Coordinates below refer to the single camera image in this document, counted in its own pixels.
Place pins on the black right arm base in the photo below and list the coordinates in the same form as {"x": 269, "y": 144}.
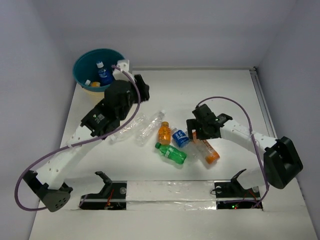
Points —
{"x": 230, "y": 195}

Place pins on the large blue label water bottle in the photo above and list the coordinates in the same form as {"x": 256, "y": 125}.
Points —
{"x": 105, "y": 75}

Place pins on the orange label drink bottle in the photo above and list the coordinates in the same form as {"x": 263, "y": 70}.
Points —
{"x": 205, "y": 149}

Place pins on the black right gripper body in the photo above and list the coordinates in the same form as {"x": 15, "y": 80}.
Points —
{"x": 201, "y": 126}

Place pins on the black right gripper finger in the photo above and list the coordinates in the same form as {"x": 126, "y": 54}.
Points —
{"x": 201, "y": 135}
{"x": 191, "y": 125}

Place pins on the small blue label water bottle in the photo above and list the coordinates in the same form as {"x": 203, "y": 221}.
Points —
{"x": 179, "y": 137}

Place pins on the aluminium side rail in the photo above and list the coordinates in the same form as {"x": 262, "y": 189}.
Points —
{"x": 268, "y": 120}

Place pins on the yellow bottle dark blue label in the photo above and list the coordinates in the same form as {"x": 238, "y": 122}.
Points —
{"x": 94, "y": 84}

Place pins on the green soda bottle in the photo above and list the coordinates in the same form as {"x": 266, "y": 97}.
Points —
{"x": 171, "y": 153}

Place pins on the clear crumpled bottle white cap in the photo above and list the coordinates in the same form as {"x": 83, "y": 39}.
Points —
{"x": 149, "y": 128}

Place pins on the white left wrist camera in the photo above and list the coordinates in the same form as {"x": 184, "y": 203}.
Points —
{"x": 124, "y": 65}

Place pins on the clear unlabelled plastic bottle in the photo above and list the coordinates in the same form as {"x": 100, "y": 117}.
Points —
{"x": 129, "y": 130}

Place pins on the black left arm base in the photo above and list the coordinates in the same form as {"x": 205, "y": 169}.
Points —
{"x": 112, "y": 195}

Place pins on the small orange juice bottle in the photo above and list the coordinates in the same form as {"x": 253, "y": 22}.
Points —
{"x": 164, "y": 133}

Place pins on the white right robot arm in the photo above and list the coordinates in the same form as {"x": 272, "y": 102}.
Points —
{"x": 253, "y": 141}

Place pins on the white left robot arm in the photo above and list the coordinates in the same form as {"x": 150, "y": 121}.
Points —
{"x": 105, "y": 119}

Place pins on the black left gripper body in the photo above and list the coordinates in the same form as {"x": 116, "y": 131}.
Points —
{"x": 142, "y": 88}

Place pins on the cream bin with teal rim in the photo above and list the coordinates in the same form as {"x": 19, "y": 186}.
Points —
{"x": 93, "y": 71}

